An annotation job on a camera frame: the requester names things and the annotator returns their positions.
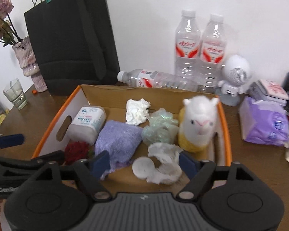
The red fabric rose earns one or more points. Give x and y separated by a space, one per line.
75 151

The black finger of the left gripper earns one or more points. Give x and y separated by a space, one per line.
57 156

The white round lid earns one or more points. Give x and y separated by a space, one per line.
143 167

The lying water bottle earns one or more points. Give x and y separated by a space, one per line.
144 78

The pink patterned pouch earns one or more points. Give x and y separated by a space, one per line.
267 90

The pink textured vase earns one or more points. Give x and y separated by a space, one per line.
27 61

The right water bottle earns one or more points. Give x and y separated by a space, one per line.
212 53

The clear drinking glass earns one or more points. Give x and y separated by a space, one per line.
15 94

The purple tissue pack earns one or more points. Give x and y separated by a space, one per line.
263 122

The white wet wipes canister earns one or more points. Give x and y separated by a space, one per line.
87 124

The left water bottle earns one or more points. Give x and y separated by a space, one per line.
187 45

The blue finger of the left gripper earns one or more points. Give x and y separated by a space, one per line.
11 140

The black paper shopping bag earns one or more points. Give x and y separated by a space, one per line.
73 43

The red cardboard tray box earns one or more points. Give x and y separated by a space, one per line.
55 197

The purple knitted pouch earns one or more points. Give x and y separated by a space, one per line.
120 140

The dried pink flower bouquet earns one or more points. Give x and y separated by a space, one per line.
8 33

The white astronaut speaker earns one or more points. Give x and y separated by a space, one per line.
235 74

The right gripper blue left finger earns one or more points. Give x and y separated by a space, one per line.
93 168

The white tissue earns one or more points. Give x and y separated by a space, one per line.
137 112
169 171

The white yellow alpaca plush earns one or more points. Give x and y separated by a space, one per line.
197 123

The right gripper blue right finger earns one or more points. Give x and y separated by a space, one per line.
194 168

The iridescent plastic bag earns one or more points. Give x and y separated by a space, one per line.
162 127

